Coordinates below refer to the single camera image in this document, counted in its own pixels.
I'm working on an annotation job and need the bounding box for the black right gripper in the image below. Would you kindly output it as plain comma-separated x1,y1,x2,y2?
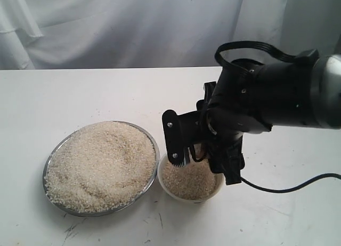
196,81,245,185

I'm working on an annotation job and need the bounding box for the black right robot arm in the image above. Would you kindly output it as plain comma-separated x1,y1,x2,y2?
204,54,340,185

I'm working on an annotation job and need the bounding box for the white ceramic bowl with rice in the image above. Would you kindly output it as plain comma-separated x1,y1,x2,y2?
157,154,225,204

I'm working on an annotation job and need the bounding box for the metal plate of rice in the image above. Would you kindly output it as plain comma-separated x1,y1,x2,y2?
43,121,160,217

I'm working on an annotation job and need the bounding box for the white backdrop curtain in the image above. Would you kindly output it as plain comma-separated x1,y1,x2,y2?
1,0,340,70

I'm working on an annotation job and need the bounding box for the black camera cable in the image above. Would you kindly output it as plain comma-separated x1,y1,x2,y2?
214,40,341,194

